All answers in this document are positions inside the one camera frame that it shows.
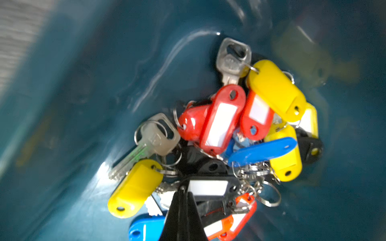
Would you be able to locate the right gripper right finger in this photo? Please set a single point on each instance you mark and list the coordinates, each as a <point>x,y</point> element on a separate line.
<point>194,227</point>

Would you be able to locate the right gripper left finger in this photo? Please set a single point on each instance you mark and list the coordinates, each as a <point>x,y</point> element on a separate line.
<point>172,227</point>

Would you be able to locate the black tag key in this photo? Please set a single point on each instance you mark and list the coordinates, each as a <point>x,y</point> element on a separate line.
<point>211,188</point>

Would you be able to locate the teal storage box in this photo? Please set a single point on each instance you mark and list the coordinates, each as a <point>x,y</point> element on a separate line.
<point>99,68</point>

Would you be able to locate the yellow key tag lower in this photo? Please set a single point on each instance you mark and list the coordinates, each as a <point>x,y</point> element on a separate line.
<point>133,191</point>

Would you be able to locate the yellow key tag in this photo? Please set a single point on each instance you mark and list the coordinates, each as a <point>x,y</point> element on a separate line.
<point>277,90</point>
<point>133,191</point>

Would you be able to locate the silver key lower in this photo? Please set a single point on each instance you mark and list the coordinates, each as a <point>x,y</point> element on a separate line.
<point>153,141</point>

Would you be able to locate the silver key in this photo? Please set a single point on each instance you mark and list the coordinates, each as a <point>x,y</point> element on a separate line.
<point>231,59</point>
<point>153,141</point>

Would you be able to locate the red key tag centre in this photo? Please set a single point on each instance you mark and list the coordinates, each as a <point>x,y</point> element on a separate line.
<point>222,119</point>

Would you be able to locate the blue key tag centre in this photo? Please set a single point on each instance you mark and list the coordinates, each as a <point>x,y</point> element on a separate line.
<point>262,152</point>

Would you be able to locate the yellow key tag upper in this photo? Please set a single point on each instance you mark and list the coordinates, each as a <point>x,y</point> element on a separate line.
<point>277,90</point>

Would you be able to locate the silver key upper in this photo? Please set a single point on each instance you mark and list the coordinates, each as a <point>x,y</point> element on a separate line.
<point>231,59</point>

